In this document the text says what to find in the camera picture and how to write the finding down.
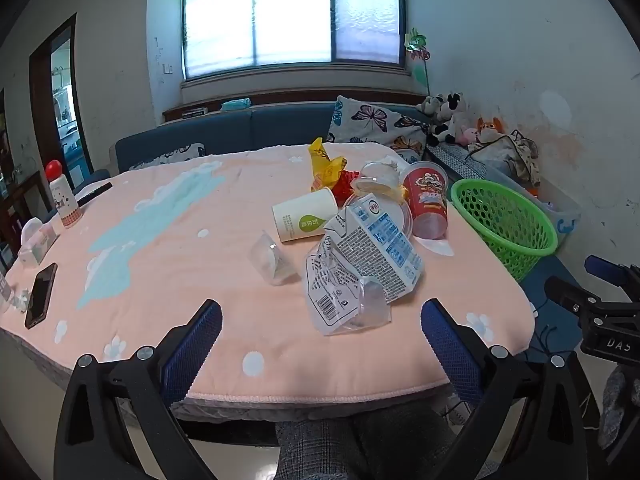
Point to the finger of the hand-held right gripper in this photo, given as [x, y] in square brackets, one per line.
[607, 269]
[570, 296]

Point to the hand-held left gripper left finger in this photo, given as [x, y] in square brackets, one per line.
[192, 355]

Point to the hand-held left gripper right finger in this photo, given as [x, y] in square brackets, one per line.
[450, 355]

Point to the green plastic basket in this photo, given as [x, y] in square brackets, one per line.
[505, 220]

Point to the white blue milk carton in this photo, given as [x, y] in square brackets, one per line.
[380, 245]

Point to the red printed plastic cup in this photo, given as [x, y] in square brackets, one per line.
[425, 195]

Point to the white paper cup green leaf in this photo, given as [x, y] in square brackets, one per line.
[302, 217]

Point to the yellow snack wrapper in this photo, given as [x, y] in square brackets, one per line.
[324, 167]

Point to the person's right hand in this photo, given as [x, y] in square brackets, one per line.
[620, 407]

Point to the small clear plastic cup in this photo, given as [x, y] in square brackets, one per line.
[374, 305]
[272, 260]

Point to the person's grey trousers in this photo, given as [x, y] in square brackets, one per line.
[360, 445]

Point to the beige cloth bag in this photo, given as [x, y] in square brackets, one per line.
[505, 155]

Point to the black smartphone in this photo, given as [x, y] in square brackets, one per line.
[41, 295]

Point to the small crumpled white wrapper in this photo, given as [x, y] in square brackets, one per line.
[21, 300]

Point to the orange fox plush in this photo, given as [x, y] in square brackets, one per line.
[489, 126]

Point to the black remote control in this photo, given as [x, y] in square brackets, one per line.
[94, 193]

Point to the pink plush toy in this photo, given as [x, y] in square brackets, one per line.
[469, 135]

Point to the white tissue pack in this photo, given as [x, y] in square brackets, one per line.
[37, 242]

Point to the clear plastic container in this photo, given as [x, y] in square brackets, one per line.
[377, 176]

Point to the red crumpled wrapper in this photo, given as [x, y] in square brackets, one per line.
[345, 187]

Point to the white bottle red cap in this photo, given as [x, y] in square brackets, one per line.
[65, 200]

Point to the small butterfly print pillow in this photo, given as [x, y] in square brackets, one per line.
[167, 155]

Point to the black white cow plush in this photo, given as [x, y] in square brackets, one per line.
[447, 112]

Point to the dark wooden cabinet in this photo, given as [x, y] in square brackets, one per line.
[20, 210]

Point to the flat box on sill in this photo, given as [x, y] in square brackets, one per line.
[195, 112]

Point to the blue sofa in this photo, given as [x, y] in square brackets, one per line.
[280, 127]

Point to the large butterfly print pillow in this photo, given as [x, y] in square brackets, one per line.
[372, 122]

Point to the teal tissue pack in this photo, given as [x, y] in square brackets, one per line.
[236, 104]

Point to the green pinwheel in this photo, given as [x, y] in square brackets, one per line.
[415, 45]

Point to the window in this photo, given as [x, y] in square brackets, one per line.
[292, 12]

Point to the brown door frame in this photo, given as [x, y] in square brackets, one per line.
[40, 110]

